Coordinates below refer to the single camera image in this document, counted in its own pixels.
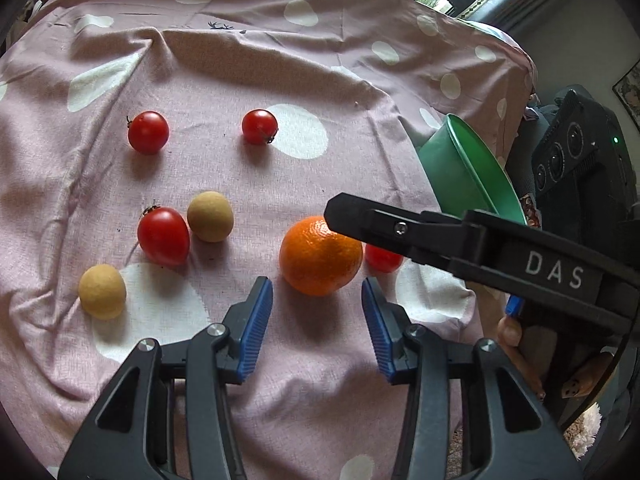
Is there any green plastic bowl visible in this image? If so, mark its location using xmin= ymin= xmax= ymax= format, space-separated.
xmin=417 ymin=113 xmax=528 ymax=226

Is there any large red tomato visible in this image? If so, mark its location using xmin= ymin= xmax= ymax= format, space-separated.
xmin=365 ymin=242 xmax=404 ymax=274

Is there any tan longan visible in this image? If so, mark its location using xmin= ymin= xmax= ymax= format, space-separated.
xmin=78 ymin=263 xmax=127 ymax=320
xmin=187 ymin=190 xmax=234 ymax=244

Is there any oblong red cherry tomato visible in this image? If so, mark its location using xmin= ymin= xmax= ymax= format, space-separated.
xmin=137 ymin=204 xmax=191 ymax=267

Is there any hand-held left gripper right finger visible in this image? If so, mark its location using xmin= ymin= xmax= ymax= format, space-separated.
xmin=361 ymin=277 xmax=583 ymax=480

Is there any pile of clothes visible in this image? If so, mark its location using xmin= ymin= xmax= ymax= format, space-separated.
xmin=522 ymin=92 xmax=546 ymax=121

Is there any brown patterned cloth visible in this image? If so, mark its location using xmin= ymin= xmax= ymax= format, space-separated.
xmin=520 ymin=195 xmax=543 ymax=228

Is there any person's right hand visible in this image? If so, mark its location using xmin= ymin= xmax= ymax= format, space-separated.
xmin=497 ymin=316 xmax=548 ymax=402

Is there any framed wall picture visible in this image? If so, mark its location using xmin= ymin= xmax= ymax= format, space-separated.
xmin=612 ymin=60 xmax=640 ymax=128

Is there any orange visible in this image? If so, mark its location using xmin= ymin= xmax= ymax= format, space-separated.
xmin=279 ymin=215 xmax=364 ymax=296

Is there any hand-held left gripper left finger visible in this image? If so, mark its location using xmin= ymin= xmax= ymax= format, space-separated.
xmin=59 ymin=276 xmax=275 ymax=480

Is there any pink polka-dot cloth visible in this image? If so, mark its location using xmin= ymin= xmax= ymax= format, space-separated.
xmin=0 ymin=0 xmax=538 ymax=480

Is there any white fluffy cloth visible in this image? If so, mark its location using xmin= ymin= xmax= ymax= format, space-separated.
xmin=565 ymin=405 xmax=608 ymax=461

